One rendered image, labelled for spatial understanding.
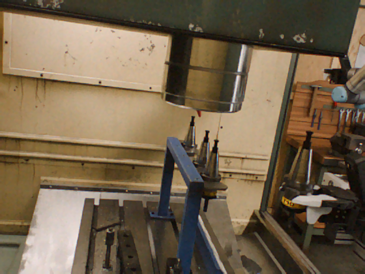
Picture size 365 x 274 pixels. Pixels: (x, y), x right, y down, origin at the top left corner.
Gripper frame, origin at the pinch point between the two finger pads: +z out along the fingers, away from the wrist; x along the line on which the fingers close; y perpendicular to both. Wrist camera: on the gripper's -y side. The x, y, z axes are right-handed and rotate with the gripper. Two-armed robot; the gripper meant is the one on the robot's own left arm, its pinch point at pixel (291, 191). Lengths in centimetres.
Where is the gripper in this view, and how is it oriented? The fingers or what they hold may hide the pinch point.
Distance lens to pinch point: 84.2
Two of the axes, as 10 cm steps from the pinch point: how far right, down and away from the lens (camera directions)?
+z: -9.7, -1.0, -2.0
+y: -1.5, 9.6, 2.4
